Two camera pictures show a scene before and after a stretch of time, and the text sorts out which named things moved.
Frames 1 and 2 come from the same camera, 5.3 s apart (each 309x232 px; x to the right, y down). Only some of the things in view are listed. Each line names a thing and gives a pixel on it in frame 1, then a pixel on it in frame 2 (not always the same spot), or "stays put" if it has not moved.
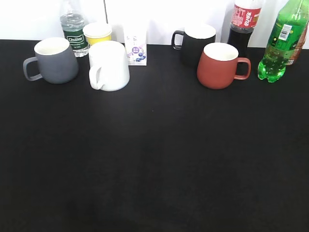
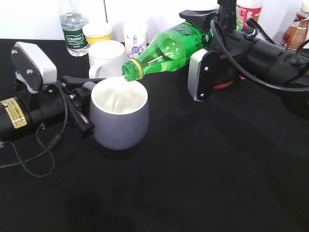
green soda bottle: (286, 38) → (170, 48)
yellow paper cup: (96, 32) stays put
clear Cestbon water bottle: (72, 24) stays put
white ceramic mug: (108, 66) stays put
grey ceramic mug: (56, 62) → (119, 111)
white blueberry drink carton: (135, 38) stays put
